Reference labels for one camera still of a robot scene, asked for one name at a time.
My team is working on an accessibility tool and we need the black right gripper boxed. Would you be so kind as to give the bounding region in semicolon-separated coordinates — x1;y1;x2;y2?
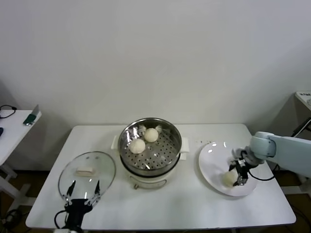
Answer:
228;157;252;187

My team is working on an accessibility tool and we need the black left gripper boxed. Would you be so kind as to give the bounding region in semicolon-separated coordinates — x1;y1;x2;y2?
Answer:
62;180;101;229

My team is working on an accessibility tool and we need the round glass pot lid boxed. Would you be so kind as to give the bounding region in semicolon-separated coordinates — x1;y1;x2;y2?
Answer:
58;151;117;202

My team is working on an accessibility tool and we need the perforated steel steamer basket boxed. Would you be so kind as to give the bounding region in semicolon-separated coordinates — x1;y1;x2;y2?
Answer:
119;117;183;171

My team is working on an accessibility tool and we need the white round plate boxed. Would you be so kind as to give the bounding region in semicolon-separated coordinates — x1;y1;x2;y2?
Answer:
198;142;259;197

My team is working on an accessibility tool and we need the white electric cooking pot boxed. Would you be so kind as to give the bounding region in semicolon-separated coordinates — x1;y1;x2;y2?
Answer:
111;134;190;190

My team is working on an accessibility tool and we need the green and silver tool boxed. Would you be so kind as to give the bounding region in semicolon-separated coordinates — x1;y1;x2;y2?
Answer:
23;104;40;126

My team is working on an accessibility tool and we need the white side table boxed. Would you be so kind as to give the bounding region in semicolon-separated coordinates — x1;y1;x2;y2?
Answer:
0;109;42;212

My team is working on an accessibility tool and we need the white cabinet with label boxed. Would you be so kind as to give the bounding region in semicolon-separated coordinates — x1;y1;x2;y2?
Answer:
295;91;311;115

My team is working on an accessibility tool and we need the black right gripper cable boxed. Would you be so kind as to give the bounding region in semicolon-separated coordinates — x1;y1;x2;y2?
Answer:
247;167;276;182

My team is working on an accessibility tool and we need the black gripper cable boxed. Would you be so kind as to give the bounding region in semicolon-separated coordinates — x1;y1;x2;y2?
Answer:
54;210;69;230
247;167;276;182

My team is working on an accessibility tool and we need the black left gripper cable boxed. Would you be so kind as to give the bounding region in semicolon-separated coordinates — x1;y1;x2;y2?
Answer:
54;210;69;230

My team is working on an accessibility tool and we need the white table foot frame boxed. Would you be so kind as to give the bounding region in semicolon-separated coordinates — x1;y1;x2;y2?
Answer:
279;169;311;196

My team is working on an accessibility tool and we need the black floor cable with plug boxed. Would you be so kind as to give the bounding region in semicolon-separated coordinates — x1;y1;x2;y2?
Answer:
0;208;25;230

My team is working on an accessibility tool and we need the white cable with black plug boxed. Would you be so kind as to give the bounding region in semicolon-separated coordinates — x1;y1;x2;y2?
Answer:
291;117;311;139

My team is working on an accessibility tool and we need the black cable on side table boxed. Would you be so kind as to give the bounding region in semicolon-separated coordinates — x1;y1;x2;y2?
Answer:
0;104;17;119

